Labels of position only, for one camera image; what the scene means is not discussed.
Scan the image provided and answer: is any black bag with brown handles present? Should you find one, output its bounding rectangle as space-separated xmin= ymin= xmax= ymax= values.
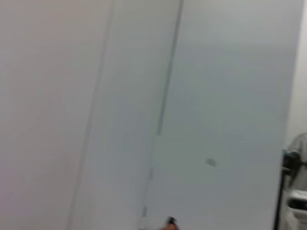
xmin=164 ymin=216 xmax=178 ymax=230

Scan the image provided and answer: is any dark equipment at right edge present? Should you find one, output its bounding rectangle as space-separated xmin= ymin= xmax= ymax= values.
xmin=282 ymin=131 xmax=307 ymax=192

